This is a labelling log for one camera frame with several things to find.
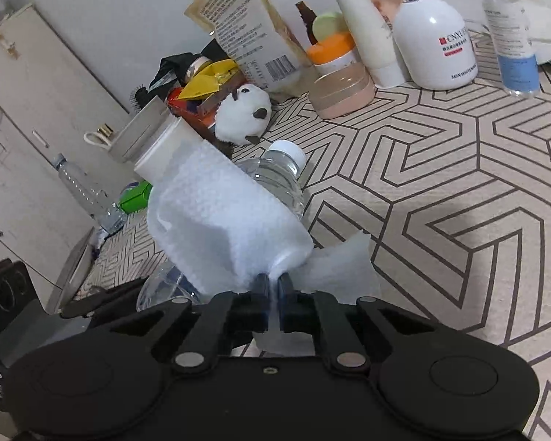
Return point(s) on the green box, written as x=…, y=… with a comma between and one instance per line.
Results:
x=135, y=200

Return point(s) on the beige mug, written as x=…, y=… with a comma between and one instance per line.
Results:
x=135, y=133

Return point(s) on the black hair brush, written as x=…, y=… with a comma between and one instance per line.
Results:
x=140, y=96

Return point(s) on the beige printed pouch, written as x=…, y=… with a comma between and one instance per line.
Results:
x=248, y=23

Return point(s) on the white pump lotion bottle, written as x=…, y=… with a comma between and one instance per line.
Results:
x=434, y=36

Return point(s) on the clear spray bottle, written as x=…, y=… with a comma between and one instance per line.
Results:
x=509, y=46

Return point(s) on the white cosmetic tube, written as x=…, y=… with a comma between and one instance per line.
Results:
x=367, y=32

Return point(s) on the white bowl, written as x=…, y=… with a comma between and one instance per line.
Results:
x=548, y=27

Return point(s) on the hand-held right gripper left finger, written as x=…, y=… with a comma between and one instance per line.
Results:
x=261, y=298

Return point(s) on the orange lid jar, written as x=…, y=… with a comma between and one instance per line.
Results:
x=333, y=50

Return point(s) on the pale green round lid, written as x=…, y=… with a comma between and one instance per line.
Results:
x=328, y=25

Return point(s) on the plush panda toy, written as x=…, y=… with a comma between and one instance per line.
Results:
x=241, y=112

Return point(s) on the red box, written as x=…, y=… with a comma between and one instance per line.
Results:
x=193, y=112

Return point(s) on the black cloth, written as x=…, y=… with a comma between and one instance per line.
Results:
x=172, y=66

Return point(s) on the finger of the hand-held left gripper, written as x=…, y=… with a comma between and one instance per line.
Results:
x=105, y=297

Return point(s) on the cream cabinet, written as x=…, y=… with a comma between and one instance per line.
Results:
x=36, y=101

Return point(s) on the pink compact case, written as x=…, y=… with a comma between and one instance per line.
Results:
x=342, y=94

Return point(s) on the white wipe cloth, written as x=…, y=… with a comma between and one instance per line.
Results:
x=220, y=211

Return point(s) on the gold tape roll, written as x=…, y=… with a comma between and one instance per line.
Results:
x=197, y=66

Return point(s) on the geometric patterned tablecloth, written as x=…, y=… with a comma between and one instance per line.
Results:
x=441, y=193

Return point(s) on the blue label water bottle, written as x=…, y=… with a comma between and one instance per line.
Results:
x=275, y=179

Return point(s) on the cream white cup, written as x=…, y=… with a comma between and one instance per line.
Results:
x=165, y=147

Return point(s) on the grey laptop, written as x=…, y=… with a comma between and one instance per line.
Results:
x=71, y=271

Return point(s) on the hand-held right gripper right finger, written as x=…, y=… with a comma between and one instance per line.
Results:
x=284, y=298

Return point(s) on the yellow snack packet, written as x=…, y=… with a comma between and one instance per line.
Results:
x=206, y=80

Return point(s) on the small empty clear bottle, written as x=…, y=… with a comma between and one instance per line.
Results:
x=85, y=188

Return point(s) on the small brown bottle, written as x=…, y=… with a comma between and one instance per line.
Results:
x=307, y=20

